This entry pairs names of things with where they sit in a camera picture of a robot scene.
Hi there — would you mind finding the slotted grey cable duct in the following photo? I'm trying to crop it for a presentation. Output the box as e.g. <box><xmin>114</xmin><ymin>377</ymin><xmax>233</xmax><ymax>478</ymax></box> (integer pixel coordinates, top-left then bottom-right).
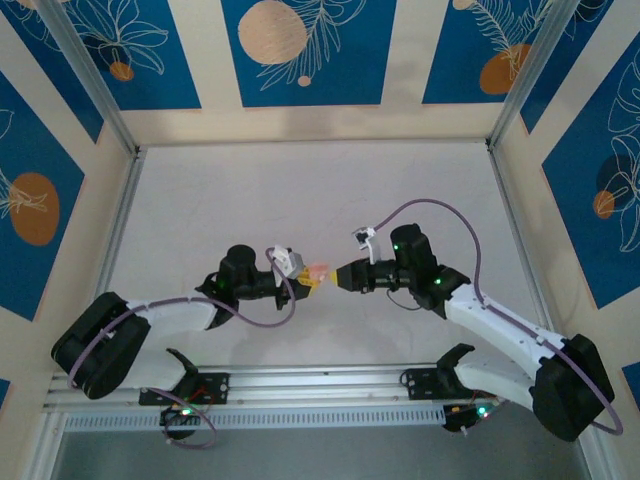
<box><xmin>64</xmin><ymin>403</ymin><xmax>451</xmax><ymax>431</ymax></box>

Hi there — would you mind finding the long aluminium base rail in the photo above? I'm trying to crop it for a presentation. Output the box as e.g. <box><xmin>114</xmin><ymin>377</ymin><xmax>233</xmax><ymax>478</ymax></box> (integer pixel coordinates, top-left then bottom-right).
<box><xmin>42</xmin><ymin>362</ymin><xmax>539</xmax><ymax>407</ymax></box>

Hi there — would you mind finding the aluminium frame post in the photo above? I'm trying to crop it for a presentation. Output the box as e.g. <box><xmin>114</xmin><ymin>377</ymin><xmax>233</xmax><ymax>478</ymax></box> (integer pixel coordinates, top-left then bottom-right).
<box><xmin>24</xmin><ymin>407</ymin><xmax>69</xmax><ymax>480</ymax></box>
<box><xmin>487</xmin><ymin>0</ymin><xmax>576</xmax><ymax>151</ymax></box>
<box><xmin>37</xmin><ymin>0</ymin><xmax>141</xmax><ymax>156</ymax></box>
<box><xmin>574</xmin><ymin>434</ymin><xmax>616</xmax><ymax>480</ymax></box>

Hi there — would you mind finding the aluminium side rail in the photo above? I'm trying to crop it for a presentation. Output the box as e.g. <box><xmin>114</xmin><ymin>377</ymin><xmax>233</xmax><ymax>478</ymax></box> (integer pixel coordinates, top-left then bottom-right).
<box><xmin>487</xmin><ymin>142</ymin><xmax>559</xmax><ymax>351</ymax></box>
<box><xmin>97</xmin><ymin>147</ymin><xmax>147</xmax><ymax>301</ymax></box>

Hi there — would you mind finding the black controller box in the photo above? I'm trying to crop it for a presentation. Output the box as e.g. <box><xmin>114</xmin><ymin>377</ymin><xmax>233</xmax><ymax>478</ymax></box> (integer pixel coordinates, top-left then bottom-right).
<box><xmin>159</xmin><ymin>404</ymin><xmax>201</xmax><ymax>441</ymax></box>
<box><xmin>442</xmin><ymin>402</ymin><xmax>496</xmax><ymax>435</ymax></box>

